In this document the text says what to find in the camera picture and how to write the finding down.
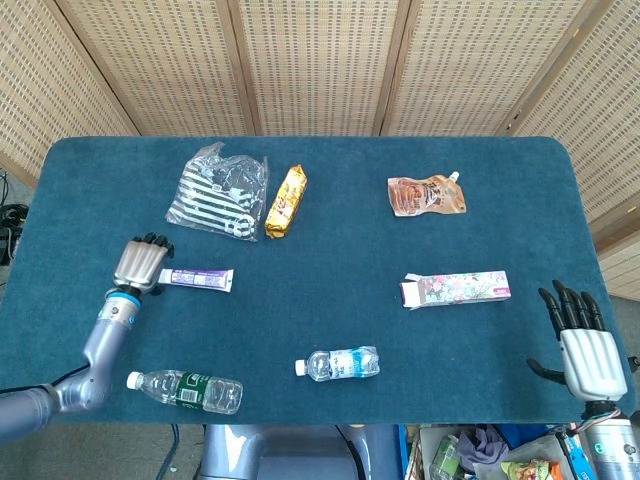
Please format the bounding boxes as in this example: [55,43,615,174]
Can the clear bottle blue white label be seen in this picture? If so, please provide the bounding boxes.
[294,345,381,383]

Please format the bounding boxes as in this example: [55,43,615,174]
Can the colourful snack bag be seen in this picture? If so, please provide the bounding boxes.
[501,458,564,480]

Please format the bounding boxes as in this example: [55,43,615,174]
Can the grey-blue robot torso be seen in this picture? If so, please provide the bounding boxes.
[199,423,401,480]

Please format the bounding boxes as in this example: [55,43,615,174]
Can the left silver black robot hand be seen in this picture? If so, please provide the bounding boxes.
[112,231,176,297]

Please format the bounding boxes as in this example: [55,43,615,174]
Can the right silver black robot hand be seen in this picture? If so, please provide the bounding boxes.
[526,279,629,404]

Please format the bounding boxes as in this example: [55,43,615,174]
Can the yellow foil snack pack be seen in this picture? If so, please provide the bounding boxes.
[264,164,309,240]

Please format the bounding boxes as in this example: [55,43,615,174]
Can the clear bottle green label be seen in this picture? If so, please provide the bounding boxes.
[125,369,244,415]

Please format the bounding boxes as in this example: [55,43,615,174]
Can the teal carpet table cover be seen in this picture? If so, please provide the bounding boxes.
[0,135,637,426]

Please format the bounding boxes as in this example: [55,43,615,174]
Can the floral toothpaste carton box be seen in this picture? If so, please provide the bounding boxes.
[399,270,512,311]

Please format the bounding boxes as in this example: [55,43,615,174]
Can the black cable bundle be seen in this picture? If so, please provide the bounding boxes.
[0,169,26,266]

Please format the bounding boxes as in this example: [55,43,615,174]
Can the purple crumpled cloth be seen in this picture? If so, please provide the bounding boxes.
[457,425,509,474]

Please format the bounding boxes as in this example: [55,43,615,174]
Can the purple white toothpaste tube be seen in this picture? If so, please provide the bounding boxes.
[157,267,235,293]

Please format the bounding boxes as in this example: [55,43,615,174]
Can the green plastic bottle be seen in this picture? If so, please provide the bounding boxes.
[428,434,461,479]

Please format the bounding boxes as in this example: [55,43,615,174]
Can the brown spout pouch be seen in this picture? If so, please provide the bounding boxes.
[387,171,468,218]

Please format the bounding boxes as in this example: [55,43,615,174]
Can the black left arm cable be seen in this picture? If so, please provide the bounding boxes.
[0,363,92,397]

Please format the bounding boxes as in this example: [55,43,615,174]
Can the striped cloth in plastic bag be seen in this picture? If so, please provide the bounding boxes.
[164,141,270,243]

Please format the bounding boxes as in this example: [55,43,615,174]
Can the woven bamboo folding screen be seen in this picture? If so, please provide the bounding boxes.
[0,0,640,301]

